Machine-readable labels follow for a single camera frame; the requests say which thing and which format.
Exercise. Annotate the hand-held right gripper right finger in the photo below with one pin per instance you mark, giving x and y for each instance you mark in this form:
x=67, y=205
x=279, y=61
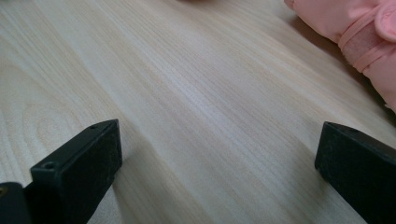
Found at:
x=358, y=168

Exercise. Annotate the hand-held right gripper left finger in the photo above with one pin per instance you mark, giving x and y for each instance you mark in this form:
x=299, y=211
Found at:
x=77, y=171

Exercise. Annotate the pink cartoon print glove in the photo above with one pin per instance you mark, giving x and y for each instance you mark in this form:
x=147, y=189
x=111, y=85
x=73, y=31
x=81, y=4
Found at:
x=358, y=28

